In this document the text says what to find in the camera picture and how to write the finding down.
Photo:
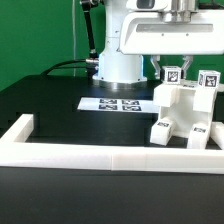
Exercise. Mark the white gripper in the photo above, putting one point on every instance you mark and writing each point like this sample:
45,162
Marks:
155,27

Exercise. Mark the white tagged cube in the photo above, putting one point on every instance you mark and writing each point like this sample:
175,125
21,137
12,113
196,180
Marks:
208,78
172,74

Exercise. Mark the white chair back part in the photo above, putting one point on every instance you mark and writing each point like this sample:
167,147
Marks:
197,98

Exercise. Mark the white tagged block front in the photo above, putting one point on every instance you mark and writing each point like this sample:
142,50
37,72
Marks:
161,131

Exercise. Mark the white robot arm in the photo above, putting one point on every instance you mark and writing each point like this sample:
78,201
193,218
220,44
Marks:
116,69

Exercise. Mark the white flat tagged plank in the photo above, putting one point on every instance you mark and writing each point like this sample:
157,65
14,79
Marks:
117,105

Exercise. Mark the white U-shaped border frame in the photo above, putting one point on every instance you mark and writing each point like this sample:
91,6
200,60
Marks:
16,151

